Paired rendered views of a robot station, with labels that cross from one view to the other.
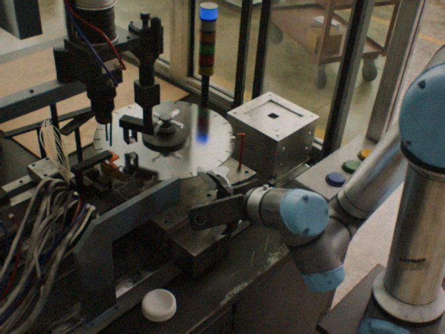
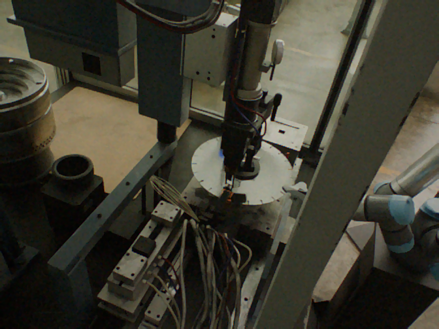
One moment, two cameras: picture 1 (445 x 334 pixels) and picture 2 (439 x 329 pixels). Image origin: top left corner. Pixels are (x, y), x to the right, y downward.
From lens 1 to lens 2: 0.66 m
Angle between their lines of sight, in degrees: 20
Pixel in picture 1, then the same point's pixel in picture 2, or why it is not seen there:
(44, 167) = (166, 211)
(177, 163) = (267, 186)
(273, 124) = (286, 138)
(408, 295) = not seen: outside the picture
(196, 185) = not seen: hidden behind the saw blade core
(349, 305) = (380, 248)
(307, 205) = (410, 206)
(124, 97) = (148, 132)
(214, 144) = (277, 165)
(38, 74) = (68, 125)
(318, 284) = (404, 249)
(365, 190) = (420, 185)
